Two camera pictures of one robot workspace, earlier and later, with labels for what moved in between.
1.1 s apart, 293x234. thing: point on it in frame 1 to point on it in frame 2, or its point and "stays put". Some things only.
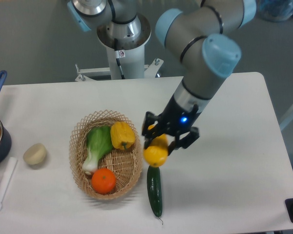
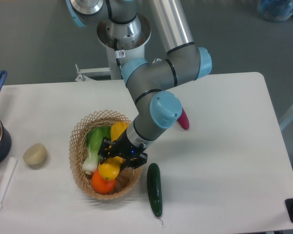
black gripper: x=175 y=120 to x=132 y=156
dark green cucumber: x=155 y=186 stays put
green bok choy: x=99 y=144 stays put
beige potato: x=35 y=154 stays put
